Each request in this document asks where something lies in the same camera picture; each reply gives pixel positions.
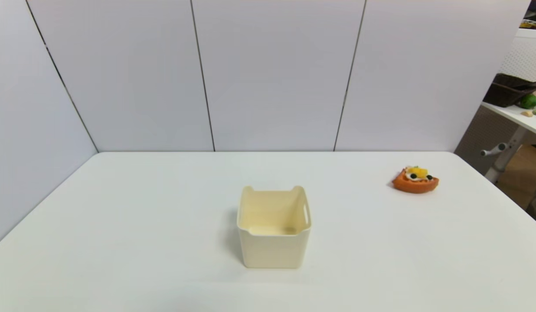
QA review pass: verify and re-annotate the orange triangle bread with fruit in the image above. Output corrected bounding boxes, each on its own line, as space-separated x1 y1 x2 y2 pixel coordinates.
392 166 440 194

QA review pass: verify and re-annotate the cream plastic storage bin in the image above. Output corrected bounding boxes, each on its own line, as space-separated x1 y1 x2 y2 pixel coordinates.
236 185 312 269

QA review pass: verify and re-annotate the dark brown basket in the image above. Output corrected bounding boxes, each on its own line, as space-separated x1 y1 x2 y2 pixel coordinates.
483 73 536 108

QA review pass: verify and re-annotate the white side table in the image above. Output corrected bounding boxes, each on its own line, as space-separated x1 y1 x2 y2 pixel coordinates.
481 102 536 139

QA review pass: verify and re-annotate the white pegboard panel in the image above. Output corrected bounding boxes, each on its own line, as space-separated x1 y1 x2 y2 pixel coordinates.
499 29 536 83

